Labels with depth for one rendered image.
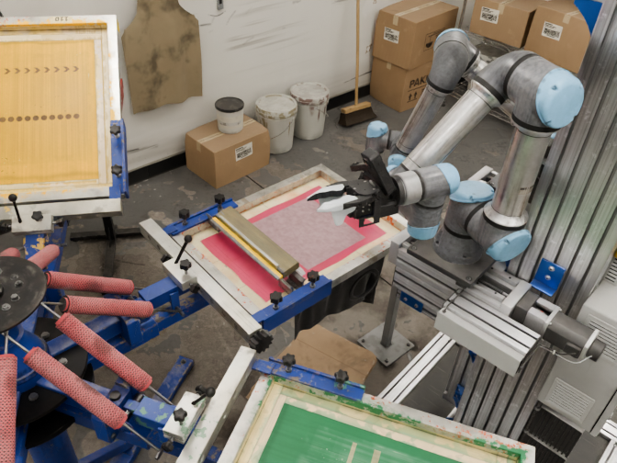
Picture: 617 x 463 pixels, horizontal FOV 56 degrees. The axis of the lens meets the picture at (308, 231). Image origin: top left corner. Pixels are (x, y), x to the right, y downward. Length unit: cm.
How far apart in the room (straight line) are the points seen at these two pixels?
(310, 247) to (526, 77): 112
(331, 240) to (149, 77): 206
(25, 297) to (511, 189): 126
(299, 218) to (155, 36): 192
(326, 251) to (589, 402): 101
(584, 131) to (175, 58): 286
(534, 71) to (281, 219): 126
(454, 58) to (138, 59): 235
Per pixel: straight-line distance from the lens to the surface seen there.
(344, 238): 229
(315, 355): 308
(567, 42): 478
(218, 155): 405
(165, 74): 404
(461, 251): 178
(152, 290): 198
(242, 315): 187
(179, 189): 421
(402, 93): 521
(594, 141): 168
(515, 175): 153
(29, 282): 171
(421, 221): 143
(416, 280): 193
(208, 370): 305
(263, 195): 243
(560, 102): 142
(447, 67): 200
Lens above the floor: 242
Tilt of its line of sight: 39 degrees down
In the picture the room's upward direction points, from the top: 3 degrees clockwise
